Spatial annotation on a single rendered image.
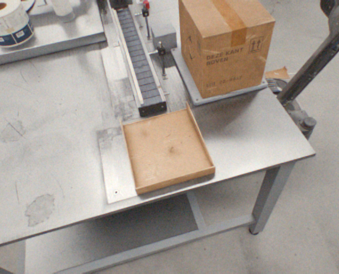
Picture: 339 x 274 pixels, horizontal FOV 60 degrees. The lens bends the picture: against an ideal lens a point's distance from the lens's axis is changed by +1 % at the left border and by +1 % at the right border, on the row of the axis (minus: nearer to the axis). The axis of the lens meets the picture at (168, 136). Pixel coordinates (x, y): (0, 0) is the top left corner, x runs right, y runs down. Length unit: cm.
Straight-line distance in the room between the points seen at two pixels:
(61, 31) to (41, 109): 48
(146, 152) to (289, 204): 111
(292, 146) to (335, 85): 160
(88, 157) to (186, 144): 35
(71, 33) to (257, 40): 91
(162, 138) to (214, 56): 33
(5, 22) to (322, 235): 190
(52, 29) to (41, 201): 92
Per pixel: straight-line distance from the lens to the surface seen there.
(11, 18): 157
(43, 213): 101
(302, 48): 290
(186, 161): 97
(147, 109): 110
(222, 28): 100
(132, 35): 145
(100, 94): 125
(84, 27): 159
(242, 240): 176
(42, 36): 162
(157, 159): 99
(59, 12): 166
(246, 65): 110
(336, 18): 155
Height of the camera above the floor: 166
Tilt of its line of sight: 52 degrees down
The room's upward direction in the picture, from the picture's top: 8 degrees counter-clockwise
